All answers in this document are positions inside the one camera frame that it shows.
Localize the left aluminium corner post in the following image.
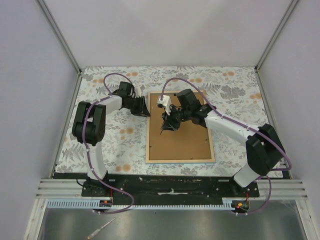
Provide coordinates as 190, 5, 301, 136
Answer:
37, 0, 83, 76

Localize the blue picture frame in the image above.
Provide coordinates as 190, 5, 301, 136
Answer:
145, 91, 216, 164

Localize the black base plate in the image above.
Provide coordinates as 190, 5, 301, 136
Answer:
54, 173, 260, 206

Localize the aluminium rail bar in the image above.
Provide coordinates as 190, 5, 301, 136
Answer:
36, 178, 86, 200

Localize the aluminium corner post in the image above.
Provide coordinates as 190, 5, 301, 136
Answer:
37, 0, 83, 76
254, 0, 300, 73

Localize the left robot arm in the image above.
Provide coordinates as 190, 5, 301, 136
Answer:
72, 81, 150, 197

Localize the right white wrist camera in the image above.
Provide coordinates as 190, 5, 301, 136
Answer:
156, 95, 172, 116

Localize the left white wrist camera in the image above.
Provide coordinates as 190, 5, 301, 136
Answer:
132, 86, 142, 98

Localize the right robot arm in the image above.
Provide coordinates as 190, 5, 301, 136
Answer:
157, 89, 285, 197

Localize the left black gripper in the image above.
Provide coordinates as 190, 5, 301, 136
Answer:
124, 95, 150, 118

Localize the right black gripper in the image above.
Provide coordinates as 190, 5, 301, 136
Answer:
161, 105, 191, 133

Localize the light blue cable duct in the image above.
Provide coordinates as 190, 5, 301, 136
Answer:
46, 199, 236, 211

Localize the right aluminium corner post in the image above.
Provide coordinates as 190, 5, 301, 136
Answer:
254, 0, 300, 73

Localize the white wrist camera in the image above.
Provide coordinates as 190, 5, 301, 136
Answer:
156, 95, 172, 116
132, 86, 142, 98

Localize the clear handled screwdriver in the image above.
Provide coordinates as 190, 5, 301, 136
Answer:
87, 218, 116, 240

